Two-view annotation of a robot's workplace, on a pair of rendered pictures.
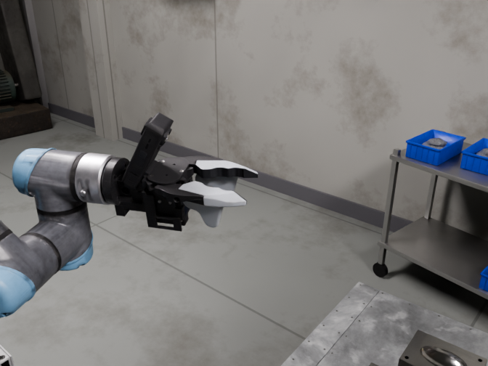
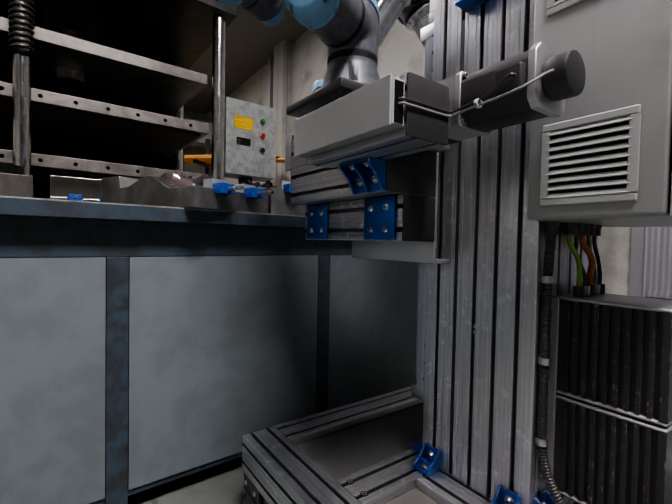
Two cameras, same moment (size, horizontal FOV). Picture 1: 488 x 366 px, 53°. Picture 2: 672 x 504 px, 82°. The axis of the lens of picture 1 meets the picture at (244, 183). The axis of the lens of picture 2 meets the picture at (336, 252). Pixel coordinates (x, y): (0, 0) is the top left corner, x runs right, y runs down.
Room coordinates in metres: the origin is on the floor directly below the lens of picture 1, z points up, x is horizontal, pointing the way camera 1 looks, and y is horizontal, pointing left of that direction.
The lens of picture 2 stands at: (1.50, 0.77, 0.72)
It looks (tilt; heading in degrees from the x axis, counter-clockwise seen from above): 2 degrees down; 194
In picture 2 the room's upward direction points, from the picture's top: 1 degrees clockwise
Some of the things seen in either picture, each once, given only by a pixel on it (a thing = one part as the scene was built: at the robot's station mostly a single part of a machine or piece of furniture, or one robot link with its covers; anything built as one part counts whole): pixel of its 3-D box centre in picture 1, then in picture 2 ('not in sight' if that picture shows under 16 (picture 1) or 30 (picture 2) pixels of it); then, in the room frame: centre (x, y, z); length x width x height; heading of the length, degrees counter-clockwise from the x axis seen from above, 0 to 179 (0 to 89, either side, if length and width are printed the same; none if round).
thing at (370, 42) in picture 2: not in sight; (351, 29); (0.63, 0.57, 1.20); 0.13 x 0.12 x 0.14; 166
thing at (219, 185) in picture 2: not in sight; (226, 188); (0.57, 0.23, 0.86); 0.13 x 0.05 x 0.05; 69
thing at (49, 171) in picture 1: (56, 176); not in sight; (0.68, 0.29, 1.43); 0.11 x 0.08 x 0.09; 76
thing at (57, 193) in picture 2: not in sight; (84, 203); (0.04, -0.82, 0.87); 0.50 x 0.27 x 0.17; 52
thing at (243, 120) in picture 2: not in sight; (244, 236); (-0.50, -0.28, 0.74); 0.30 x 0.22 x 1.47; 142
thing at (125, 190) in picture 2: not in sight; (182, 195); (0.43, -0.01, 0.86); 0.50 x 0.26 x 0.11; 69
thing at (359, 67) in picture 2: not in sight; (352, 82); (0.62, 0.58, 1.09); 0.15 x 0.15 x 0.10
